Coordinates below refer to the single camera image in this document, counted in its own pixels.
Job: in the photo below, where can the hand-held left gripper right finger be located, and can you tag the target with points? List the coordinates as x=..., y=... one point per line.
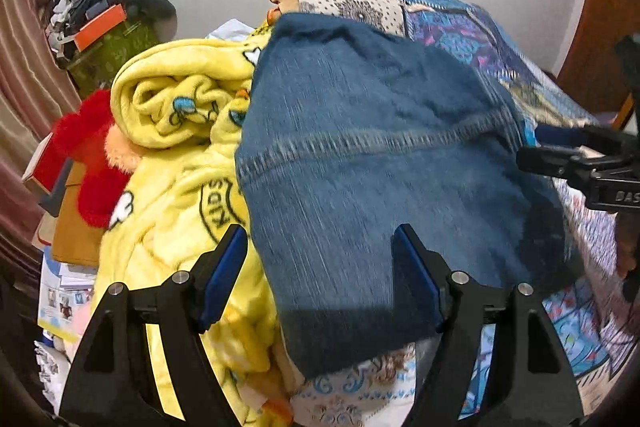
x=417, y=277

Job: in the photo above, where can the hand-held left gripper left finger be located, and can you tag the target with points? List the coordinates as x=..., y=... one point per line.
x=225, y=277

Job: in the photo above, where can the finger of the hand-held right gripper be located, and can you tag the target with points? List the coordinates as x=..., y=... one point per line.
x=560, y=134
x=550, y=162

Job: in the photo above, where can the blue denim jeans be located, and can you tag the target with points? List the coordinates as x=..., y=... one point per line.
x=375, y=132

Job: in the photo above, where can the pile of clothes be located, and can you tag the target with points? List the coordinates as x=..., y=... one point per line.
x=75, y=2

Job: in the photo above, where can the yellow cartoon fleece blanket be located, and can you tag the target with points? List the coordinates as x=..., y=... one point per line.
x=165, y=187

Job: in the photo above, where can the wooden door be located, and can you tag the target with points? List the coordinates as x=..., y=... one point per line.
x=595, y=32

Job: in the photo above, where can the red plush toy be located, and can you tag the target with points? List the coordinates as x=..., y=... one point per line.
x=100, y=187

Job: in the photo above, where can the patchwork bed sheet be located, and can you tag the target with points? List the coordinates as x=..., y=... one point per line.
x=450, y=22

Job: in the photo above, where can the white printed box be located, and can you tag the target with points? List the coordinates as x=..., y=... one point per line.
x=62, y=297

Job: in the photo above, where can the red book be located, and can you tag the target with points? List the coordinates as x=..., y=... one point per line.
x=45, y=164

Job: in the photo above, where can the green bag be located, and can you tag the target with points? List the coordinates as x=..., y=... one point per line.
x=115, y=57

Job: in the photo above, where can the light blue cloth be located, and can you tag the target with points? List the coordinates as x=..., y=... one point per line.
x=230, y=31

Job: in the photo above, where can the striped curtain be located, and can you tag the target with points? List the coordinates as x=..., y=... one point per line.
x=25, y=82

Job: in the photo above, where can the orange box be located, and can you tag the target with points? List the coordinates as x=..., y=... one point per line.
x=100, y=27

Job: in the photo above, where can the dark grey pillow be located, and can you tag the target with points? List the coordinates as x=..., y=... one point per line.
x=150, y=2

